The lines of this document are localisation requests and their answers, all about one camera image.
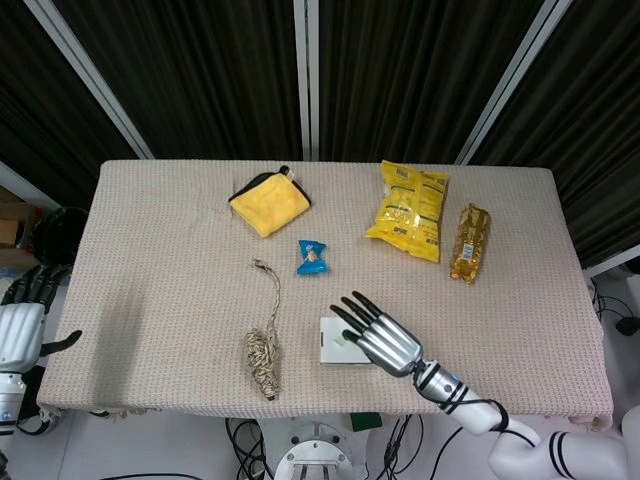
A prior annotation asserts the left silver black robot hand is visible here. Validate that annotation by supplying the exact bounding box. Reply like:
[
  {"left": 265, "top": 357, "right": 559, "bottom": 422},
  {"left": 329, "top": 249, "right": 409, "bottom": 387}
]
[{"left": 0, "top": 264, "right": 84, "bottom": 372}]

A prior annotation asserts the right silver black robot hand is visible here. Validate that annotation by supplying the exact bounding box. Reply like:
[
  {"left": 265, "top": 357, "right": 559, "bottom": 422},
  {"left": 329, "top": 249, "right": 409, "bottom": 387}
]
[{"left": 329, "top": 291, "right": 425, "bottom": 379}]

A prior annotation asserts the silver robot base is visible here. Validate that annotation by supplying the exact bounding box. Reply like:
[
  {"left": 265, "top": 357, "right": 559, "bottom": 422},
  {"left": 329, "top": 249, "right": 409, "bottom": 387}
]
[{"left": 272, "top": 417, "right": 371, "bottom": 480}]

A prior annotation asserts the white cardboard box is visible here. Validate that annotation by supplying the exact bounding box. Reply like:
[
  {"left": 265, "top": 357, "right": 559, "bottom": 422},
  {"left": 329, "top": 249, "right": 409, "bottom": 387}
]
[{"left": 318, "top": 315, "right": 374, "bottom": 368}]

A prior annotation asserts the green block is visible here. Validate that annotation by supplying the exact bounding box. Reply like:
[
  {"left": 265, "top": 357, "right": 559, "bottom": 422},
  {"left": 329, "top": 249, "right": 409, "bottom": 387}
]
[{"left": 349, "top": 413, "right": 384, "bottom": 433}]

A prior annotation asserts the blue candy packet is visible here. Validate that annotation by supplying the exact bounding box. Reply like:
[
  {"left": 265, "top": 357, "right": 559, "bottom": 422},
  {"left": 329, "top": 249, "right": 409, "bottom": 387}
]
[{"left": 295, "top": 239, "right": 331, "bottom": 276}]

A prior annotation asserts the gold foil snack pack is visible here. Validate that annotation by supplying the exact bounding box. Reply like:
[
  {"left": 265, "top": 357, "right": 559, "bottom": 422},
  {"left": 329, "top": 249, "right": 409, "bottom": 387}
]
[{"left": 448, "top": 202, "right": 492, "bottom": 285}]

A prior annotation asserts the spool of camouflage twine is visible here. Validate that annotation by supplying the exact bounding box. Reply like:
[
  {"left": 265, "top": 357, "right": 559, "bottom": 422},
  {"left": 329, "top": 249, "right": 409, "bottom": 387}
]
[{"left": 243, "top": 257, "right": 282, "bottom": 402}]

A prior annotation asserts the yellow chip bag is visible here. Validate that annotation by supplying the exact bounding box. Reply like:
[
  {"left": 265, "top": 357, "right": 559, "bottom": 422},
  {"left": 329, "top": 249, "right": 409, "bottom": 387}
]
[{"left": 364, "top": 159, "right": 450, "bottom": 265}]

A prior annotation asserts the beige waffle tablecloth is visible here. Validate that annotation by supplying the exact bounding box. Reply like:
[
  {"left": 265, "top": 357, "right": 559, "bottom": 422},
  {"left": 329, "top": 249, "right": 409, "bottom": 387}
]
[{"left": 35, "top": 158, "right": 614, "bottom": 431}]

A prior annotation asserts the folded yellow towel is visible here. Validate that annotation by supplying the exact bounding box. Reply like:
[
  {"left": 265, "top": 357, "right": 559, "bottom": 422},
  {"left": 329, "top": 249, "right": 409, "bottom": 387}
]
[{"left": 228, "top": 164, "right": 314, "bottom": 239}]

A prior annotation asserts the black curtain panel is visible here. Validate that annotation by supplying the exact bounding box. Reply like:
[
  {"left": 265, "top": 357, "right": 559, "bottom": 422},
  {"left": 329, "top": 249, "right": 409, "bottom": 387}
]
[
  {"left": 472, "top": 0, "right": 640, "bottom": 269},
  {"left": 52, "top": 0, "right": 306, "bottom": 161},
  {"left": 0, "top": 0, "right": 141, "bottom": 211},
  {"left": 318, "top": 0, "right": 546, "bottom": 164}
]

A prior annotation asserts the black cable bundle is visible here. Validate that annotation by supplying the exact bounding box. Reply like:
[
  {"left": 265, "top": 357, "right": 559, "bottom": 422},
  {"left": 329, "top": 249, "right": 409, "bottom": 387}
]
[
  {"left": 380, "top": 414, "right": 426, "bottom": 480},
  {"left": 224, "top": 418, "right": 276, "bottom": 480}
]

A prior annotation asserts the white frame post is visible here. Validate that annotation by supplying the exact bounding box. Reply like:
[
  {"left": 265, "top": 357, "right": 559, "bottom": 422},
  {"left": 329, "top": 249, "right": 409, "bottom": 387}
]
[
  {"left": 0, "top": 159, "right": 62, "bottom": 209},
  {"left": 24, "top": 0, "right": 154, "bottom": 160},
  {"left": 454, "top": 0, "right": 581, "bottom": 166},
  {"left": 584, "top": 254, "right": 640, "bottom": 279},
  {"left": 292, "top": 0, "right": 321, "bottom": 162}
]

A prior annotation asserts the black cable with plug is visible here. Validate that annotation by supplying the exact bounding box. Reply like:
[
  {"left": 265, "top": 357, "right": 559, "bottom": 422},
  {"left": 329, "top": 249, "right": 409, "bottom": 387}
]
[{"left": 592, "top": 279, "right": 640, "bottom": 337}]

